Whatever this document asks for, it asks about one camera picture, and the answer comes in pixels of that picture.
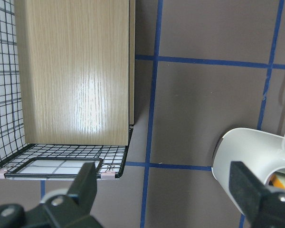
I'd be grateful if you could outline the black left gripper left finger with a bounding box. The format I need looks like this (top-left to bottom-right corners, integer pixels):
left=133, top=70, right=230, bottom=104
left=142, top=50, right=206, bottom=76
left=0, top=162, right=102, bottom=228

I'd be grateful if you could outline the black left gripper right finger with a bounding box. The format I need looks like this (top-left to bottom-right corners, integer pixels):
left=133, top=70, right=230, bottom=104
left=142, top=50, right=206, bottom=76
left=229, top=161, right=285, bottom=228

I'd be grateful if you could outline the white toaster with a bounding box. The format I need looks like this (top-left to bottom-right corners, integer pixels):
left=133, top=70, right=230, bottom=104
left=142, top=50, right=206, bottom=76
left=211, top=128, right=285, bottom=212

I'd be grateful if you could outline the toast bread slice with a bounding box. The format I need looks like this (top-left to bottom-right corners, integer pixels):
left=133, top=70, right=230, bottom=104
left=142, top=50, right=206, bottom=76
left=270, top=172, right=285, bottom=189

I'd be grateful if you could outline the grid pattern storage basket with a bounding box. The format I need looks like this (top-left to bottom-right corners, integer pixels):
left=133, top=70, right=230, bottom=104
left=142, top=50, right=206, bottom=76
left=0, top=0, right=133, bottom=180

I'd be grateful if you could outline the wooden shelf board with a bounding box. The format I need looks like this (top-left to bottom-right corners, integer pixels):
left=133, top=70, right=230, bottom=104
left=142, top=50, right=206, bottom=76
left=15, top=0, right=135, bottom=145

